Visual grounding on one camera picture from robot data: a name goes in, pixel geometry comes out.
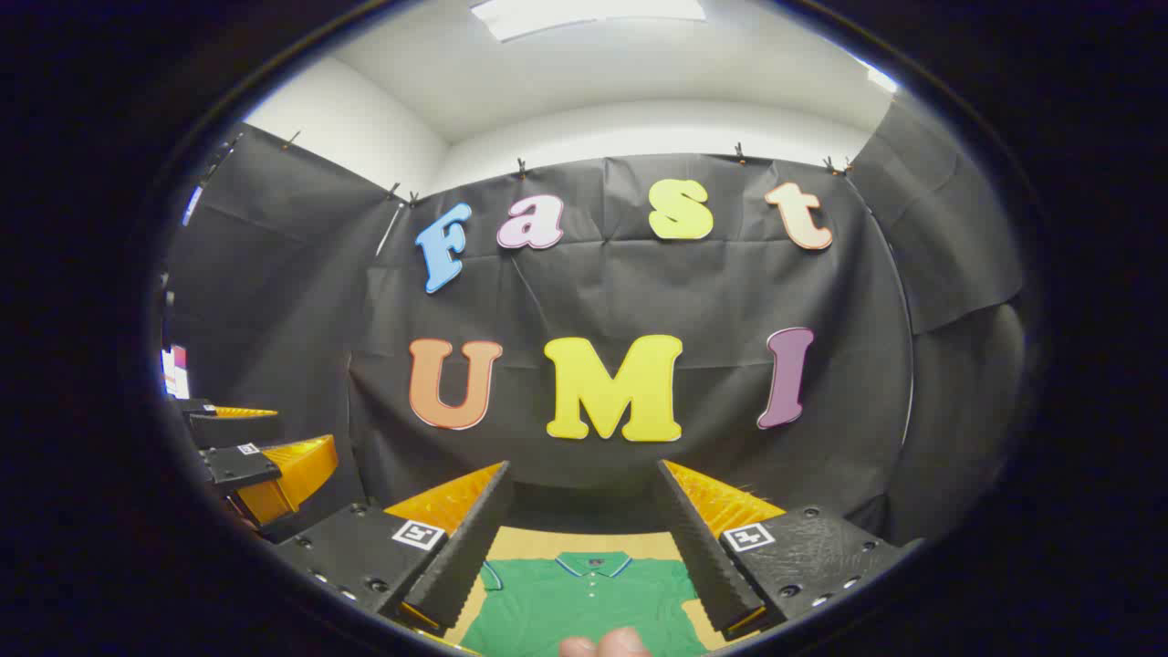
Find ceiling light panel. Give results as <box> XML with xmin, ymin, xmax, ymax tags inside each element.
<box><xmin>470</xmin><ymin>0</ymin><xmax>708</xmax><ymax>44</ymax></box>
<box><xmin>858</xmin><ymin>59</ymin><xmax>902</xmax><ymax>94</ymax></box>

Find green T-shirt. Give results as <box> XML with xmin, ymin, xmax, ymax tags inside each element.
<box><xmin>461</xmin><ymin>550</ymin><xmax>722</xmax><ymax>657</ymax></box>

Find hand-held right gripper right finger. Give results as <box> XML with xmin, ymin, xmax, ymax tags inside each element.
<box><xmin>652</xmin><ymin>459</ymin><xmax>923</xmax><ymax>640</ymax></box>

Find white and blue wall poster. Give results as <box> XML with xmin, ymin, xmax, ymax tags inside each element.
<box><xmin>162</xmin><ymin>345</ymin><xmax>191</xmax><ymax>400</ymax></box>

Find black backdrop cloth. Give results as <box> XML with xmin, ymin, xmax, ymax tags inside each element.
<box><xmin>164</xmin><ymin>100</ymin><xmax>1027</xmax><ymax>548</ymax></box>

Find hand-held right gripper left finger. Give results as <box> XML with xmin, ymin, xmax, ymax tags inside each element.
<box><xmin>274</xmin><ymin>461</ymin><xmax>514</xmax><ymax>640</ymax></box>

